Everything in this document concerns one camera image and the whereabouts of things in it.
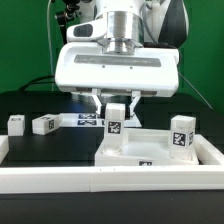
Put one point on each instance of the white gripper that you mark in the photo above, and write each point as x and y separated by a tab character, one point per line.
83	67

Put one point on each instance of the white square tabletop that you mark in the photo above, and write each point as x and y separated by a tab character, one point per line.
142	147

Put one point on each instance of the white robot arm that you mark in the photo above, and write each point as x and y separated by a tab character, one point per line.
123	47

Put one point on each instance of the white sheet with tags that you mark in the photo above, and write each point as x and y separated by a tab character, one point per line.
80	120

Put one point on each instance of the white obstacle fence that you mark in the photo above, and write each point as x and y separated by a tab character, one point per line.
101	179

